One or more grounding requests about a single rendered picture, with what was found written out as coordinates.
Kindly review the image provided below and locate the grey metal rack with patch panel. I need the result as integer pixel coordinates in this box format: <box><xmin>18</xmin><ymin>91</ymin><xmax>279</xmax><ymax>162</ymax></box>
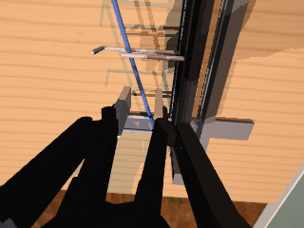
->
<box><xmin>121</xmin><ymin>0</ymin><xmax>255</xmax><ymax>152</ymax></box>

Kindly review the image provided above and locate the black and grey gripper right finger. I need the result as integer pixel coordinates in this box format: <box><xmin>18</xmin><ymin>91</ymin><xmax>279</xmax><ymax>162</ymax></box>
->
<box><xmin>127</xmin><ymin>88</ymin><xmax>252</xmax><ymax>228</ymax></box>

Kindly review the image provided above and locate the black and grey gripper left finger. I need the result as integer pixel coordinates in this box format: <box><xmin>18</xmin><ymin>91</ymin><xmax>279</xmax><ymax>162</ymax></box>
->
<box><xmin>0</xmin><ymin>86</ymin><xmax>131</xmax><ymax>228</ymax></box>

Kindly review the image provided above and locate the blue cable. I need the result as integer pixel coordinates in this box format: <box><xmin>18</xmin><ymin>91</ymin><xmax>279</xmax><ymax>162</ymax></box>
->
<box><xmin>111</xmin><ymin>0</ymin><xmax>154</xmax><ymax>128</ymax></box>

